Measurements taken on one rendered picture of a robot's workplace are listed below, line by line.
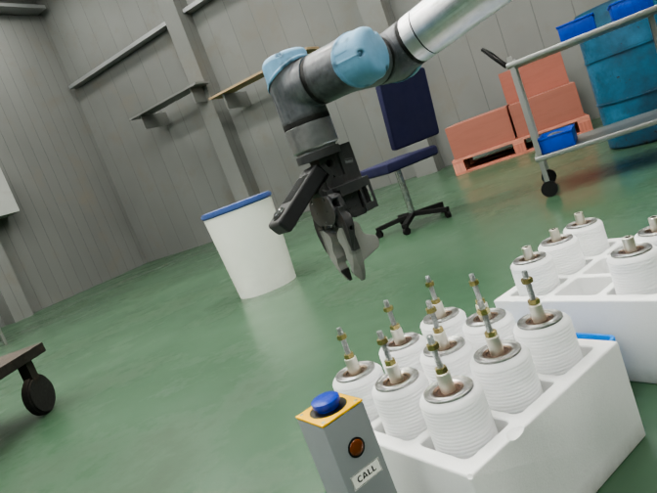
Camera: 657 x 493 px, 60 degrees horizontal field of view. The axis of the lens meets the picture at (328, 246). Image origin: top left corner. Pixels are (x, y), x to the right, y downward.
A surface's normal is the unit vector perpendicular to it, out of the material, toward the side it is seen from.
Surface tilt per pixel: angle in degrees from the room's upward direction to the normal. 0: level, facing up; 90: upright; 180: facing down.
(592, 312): 90
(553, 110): 90
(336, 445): 90
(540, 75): 90
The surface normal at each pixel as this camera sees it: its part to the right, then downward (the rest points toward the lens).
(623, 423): 0.54, -0.07
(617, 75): -0.76, 0.36
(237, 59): -0.47, 0.30
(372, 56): 0.74, -0.18
